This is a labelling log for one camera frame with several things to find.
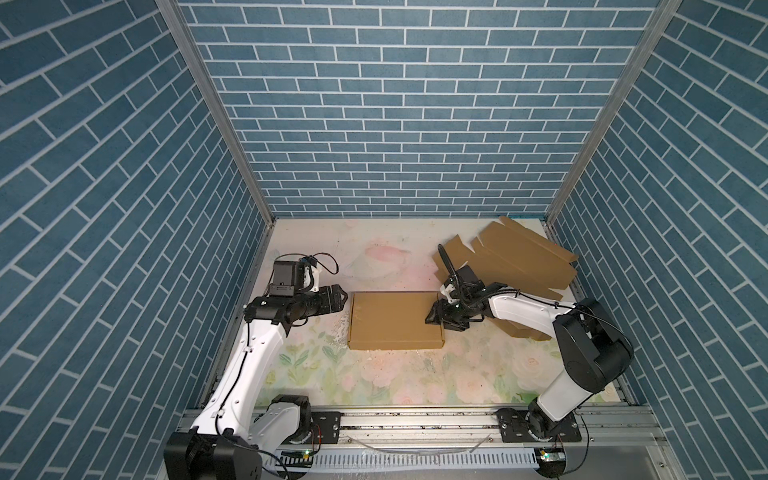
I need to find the aluminium front rail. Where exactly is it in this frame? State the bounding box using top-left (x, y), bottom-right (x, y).
top-left (155, 404), bottom-right (685, 480)

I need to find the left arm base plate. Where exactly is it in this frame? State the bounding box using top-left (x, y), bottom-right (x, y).
top-left (290, 411), bottom-right (342, 449)

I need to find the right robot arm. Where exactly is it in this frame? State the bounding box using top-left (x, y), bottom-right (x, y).
top-left (425, 263), bottom-right (634, 442)

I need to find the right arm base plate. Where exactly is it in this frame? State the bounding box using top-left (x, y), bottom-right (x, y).
top-left (495, 408), bottom-right (582, 443)

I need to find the cardboard stack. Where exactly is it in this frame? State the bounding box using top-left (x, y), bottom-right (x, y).
top-left (433, 217), bottom-right (578, 340)

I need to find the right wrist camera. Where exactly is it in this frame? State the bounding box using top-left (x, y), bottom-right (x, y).
top-left (439, 282), bottom-right (457, 304)

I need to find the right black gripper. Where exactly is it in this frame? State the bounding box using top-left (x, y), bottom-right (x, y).
top-left (422, 297), bottom-right (472, 332)

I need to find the white slotted cable duct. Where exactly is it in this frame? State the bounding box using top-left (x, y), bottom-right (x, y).
top-left (281, 448), bottom-right (539, 473)

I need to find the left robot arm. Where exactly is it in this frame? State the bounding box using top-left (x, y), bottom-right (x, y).
top-left (163, 253), bottom-right (348, 479)

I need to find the brown cardboard box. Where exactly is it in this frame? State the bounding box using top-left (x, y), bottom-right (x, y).
top-left (347, 292), bottom-right (445, 351)

